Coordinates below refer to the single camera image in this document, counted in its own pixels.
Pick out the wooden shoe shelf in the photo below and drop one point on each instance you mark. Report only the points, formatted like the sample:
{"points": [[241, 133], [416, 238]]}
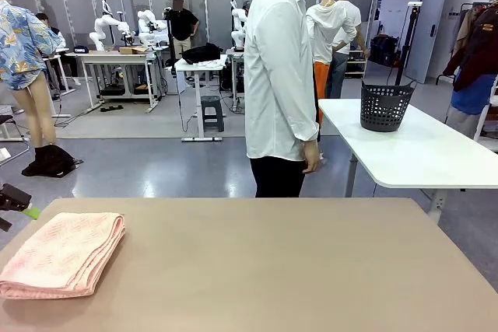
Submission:
{"points": [[358, 63]]}

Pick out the grey door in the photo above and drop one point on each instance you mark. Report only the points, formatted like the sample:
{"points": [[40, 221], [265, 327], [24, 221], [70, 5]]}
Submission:
{"points": [[426, 29]]}

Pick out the man in white t-shirt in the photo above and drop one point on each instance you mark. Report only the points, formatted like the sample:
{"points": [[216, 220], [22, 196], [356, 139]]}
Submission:
{"points": [[348, 17]]}

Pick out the mannequin in floral shirt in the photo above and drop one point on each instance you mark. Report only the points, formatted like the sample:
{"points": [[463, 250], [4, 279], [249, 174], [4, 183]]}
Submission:
{"points": [[21, 48]]}

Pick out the person in white shirt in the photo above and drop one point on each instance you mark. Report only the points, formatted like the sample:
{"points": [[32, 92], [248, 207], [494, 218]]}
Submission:
{"points": [[276, 75]]}

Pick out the wide white workbench desk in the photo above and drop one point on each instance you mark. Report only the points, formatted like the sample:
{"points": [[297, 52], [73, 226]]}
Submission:
{"points": [[113, 58]]}

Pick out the white-shirt person's right hand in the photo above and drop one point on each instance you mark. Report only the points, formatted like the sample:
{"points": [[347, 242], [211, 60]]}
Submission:
{"points": [[312, 157]]}

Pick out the large white table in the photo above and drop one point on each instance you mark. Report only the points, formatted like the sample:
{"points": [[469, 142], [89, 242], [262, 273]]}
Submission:
{"points": [[412, 149]]}

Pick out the black tripod pole white head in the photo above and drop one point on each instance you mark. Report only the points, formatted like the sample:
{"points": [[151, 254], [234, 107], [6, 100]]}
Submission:
{"points": [[406, 44]]}

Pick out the grey garment on rack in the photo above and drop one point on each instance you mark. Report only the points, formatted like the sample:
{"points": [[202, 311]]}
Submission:
{"points": [[463, 122]]}

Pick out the flat cardboard box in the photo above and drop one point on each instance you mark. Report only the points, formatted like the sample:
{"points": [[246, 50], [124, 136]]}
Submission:
{"points": [[132, 50]]}

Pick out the mannequin white hoodie orange trousers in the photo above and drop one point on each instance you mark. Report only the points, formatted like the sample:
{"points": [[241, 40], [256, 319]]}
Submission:
{"points": [[325, 36]]}

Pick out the man in black polo shirt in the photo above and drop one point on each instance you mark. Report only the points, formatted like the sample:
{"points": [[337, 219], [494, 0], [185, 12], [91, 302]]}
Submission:
{"points": [[183, 23]]}

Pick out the dark perforated laundry basket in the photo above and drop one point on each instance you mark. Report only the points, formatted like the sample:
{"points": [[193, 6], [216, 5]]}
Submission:
{"points": [[385, 108]]}

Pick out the white-sleeved right forearm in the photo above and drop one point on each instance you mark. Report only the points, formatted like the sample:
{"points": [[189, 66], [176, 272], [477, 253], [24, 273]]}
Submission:
{"points": [[301, 122]]}

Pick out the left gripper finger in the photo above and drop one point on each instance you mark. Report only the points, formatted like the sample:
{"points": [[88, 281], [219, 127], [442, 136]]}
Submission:
{"points": [[15, 196], [4, 224]]}

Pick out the black suitcase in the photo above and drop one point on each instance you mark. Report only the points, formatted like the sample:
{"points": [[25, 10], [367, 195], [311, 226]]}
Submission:
{"points": [[383, 50]]}

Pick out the brown jacket on rack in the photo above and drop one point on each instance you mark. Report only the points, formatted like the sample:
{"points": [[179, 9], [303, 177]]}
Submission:
{"points": [[480, 40]]}

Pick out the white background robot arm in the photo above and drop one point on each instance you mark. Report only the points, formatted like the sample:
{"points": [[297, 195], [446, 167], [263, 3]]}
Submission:
{"points": [[149, 25], [238, 29], [102, 30]]}

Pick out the black bag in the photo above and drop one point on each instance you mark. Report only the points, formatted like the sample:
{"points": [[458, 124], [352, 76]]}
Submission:
{"points": [[200, 53]]}

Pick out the black clothes heap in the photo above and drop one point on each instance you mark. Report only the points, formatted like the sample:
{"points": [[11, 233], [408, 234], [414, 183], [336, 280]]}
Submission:
{"points": [[48, 165]]}

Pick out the narrow white standing desk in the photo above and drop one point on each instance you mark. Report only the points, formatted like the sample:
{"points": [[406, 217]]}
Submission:
{"points": [[199, 71]]}

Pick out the blue garment on rack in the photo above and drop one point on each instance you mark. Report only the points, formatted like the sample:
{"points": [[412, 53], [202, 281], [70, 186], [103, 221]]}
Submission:
{"points": [[476, 93]]}

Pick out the small white side desk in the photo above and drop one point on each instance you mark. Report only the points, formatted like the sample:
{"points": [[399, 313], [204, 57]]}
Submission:
{"points": [[62, 67]]}

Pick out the beige coat on rack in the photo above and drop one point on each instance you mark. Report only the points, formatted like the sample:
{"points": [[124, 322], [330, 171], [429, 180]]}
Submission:
{"points": [[465, 30]]}

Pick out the grey plastic stool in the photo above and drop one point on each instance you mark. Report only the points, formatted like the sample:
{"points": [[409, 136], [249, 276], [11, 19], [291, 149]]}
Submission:
{"points": [[212, 112]]}

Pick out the pink towel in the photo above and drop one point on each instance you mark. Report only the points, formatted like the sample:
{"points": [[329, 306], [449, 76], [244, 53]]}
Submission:
{"points": [[62, 254]]}

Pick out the seated dark-haired person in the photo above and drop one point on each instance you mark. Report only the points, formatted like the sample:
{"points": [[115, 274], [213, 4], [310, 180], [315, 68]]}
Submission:
{"points": [[54, 36]]}

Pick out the black cap with white print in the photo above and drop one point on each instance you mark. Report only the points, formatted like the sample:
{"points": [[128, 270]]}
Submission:
{"points": [[81, 49]]}

